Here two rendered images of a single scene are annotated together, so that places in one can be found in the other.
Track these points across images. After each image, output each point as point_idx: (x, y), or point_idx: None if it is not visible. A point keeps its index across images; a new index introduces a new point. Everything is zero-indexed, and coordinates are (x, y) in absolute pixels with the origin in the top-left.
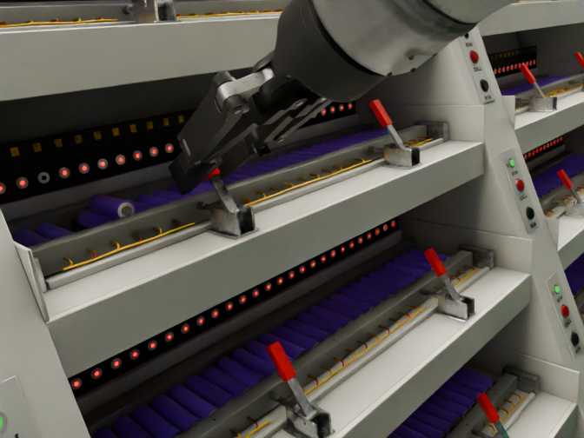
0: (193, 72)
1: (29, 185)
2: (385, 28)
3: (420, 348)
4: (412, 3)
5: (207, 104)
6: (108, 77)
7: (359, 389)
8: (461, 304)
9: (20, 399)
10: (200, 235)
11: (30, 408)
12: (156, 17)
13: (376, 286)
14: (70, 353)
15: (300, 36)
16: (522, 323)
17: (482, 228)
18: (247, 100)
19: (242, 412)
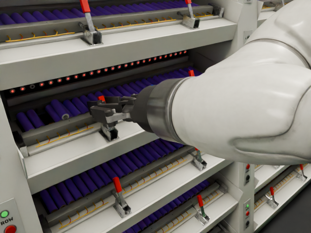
0: (104, 66)
1: (25, 89)
2: (169, 138)
3: (177, 180)
4: (178, 140)
5: (102, 113)
6: (65, 73)
7: (146, 194)
8: (201, 164)
9: (14, 205)
10: (94, 133)
11: (17, 208)
12: (92, 43)
13: (171, 142)
14: (34, 187)
15: (141, 115)
16: (228, 167)
17: None
18: (120, 109)
19: (98, 197)
